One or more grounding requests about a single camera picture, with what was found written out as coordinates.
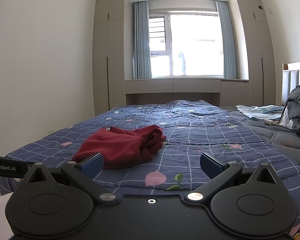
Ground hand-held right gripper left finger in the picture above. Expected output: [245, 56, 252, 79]
[21, 152, 118, 205]

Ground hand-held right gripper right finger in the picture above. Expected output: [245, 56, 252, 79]
[199, 152, 283, 205]

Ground red long-sleeve shirt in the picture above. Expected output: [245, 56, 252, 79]
[71, 125, 167, 170]

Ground blue checked floral quilt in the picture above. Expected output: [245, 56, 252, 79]
[0, 99, 300, 236]

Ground light blue striped cloth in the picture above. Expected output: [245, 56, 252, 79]
[235, 104, 285, 120]

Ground grey quilted mattress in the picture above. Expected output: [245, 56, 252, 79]
[220, 106, 300, 169]

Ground beige window cabinet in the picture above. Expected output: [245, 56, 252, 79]
[124, 78, 249, 107]

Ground white garment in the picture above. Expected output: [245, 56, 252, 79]
[279, 105, 293, 127]

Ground grey folded blanket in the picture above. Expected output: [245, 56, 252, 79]
[284, 85, 300, 137]

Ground beige wardrobe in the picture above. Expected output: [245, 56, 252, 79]
[234, 0, 272, 107]
[92, 0, 127, 117]

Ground padded bed headboard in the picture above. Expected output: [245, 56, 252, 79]
[281, 60, 300, 107]

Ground window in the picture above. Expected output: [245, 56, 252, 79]
[149, 11, 224, 78]

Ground blue curtain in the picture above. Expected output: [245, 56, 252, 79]
[215, 0, 238, 79]
[132, 1, 153, 79]

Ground white cable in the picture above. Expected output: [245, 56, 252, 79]
[272, 122, 300, 133]

